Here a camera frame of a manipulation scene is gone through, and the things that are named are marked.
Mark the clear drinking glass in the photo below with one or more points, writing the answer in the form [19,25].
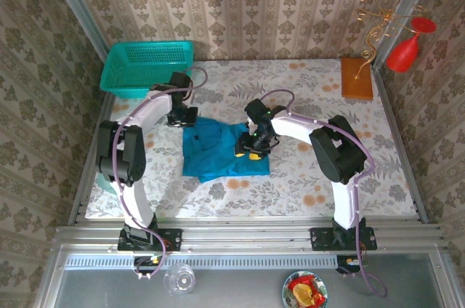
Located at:
[179,280]

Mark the aluminium corner post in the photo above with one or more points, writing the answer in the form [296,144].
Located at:
[408,6]
[77,6]

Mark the teal plastic basket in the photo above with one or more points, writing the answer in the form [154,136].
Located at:
[138,64]

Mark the plate with food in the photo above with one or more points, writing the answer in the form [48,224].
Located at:
[305,291]

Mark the blue t-shirt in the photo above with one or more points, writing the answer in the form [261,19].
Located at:
[218,155]

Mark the red wine glass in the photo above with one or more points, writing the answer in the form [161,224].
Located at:
[401,55]

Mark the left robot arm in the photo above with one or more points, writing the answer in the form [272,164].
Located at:
[120,155]

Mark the aluminium rail frame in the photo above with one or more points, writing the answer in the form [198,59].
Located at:
[236,239]

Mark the brown wooden base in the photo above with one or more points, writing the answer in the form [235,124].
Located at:
[357,86]

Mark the pale green drinking glass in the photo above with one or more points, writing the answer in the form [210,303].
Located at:
[103,186]

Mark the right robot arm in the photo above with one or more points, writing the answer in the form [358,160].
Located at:
[338,152]

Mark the floral tablecloth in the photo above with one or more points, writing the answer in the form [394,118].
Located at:
[254,206]

